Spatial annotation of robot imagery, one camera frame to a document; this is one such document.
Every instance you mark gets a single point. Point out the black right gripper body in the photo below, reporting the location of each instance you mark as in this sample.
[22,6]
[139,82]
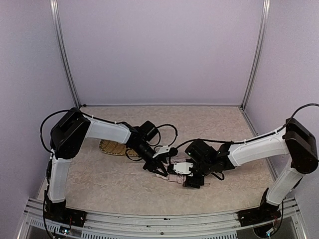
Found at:
[193,179]

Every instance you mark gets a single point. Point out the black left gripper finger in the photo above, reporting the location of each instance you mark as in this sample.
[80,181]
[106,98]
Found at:
[167,155]
[160,172]

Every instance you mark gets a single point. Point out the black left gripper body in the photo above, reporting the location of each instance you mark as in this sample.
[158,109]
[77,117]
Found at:
[153,162]

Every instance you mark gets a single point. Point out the pink and black umbrella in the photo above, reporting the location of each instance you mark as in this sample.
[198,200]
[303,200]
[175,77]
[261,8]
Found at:
[171,175]

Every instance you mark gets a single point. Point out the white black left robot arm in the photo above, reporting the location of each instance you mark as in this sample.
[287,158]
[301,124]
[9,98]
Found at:
[69,133]

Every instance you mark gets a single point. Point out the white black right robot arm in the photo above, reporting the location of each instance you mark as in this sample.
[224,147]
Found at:
[293,140]

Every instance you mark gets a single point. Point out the woven bamboo tray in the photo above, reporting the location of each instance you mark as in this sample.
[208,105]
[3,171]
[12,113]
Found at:
[117,149]

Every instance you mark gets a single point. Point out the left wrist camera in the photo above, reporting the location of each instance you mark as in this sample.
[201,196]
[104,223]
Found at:
[161,150]

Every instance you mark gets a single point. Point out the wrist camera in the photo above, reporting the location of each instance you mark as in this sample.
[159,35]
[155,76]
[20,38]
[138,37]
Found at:
[183,168]
[161,150]

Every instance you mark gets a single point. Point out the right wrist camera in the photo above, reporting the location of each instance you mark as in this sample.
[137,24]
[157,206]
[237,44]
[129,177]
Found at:
[183,168]

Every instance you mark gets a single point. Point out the aluminium front rail base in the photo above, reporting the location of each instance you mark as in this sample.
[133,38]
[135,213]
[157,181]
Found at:
[103,225]

